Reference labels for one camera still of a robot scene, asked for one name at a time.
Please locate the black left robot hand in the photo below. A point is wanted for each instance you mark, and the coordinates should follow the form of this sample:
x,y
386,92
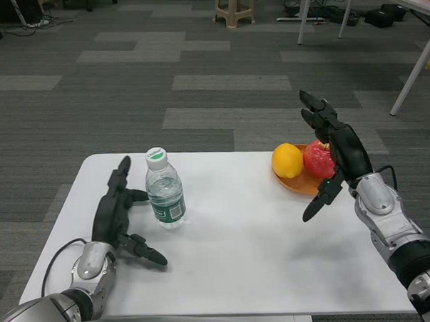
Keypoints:
x,y
108,219

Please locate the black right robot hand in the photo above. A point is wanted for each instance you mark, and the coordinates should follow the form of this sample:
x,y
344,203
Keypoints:
x,y
350,151

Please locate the clear water bottle green label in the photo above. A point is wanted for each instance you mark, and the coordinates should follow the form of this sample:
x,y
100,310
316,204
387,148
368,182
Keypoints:
x,y
166,195

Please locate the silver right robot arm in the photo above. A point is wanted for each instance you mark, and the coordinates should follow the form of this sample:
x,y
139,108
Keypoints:
x,y
392,217

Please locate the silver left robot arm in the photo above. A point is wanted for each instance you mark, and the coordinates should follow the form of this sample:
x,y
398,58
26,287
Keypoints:
x,y
91,266

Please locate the red apple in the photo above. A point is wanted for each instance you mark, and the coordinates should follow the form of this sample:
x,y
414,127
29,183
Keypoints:
x,y
318,160

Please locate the orange plate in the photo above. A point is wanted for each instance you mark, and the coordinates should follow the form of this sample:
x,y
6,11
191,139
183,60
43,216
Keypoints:
x,y
298,186

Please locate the yellow orange fruit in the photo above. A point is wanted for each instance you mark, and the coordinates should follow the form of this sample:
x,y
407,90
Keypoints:
x,y
287,161

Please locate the black equipment under table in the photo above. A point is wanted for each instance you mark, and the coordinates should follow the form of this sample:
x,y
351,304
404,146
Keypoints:
x,y
340,15

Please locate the black bag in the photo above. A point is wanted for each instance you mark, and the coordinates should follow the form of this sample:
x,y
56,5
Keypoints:
x,y
385,16

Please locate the white bar on floor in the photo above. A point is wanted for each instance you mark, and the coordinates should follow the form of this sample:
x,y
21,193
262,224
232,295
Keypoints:
x,y
299,19

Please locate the white table with legs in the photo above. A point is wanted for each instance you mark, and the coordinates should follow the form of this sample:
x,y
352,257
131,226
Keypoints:
x,y
306,14

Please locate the beige plastic stool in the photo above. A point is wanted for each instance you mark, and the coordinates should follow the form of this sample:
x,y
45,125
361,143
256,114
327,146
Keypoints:
x,y
234,7

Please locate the white power strip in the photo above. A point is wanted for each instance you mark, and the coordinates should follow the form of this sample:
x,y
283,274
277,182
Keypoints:
x,y
38,23

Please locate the black office chair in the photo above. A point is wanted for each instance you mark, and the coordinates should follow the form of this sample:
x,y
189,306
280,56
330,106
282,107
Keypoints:
x,y
88,2

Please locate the white stand leg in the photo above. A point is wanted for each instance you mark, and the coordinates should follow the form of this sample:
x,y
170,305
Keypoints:
x,y
19,12

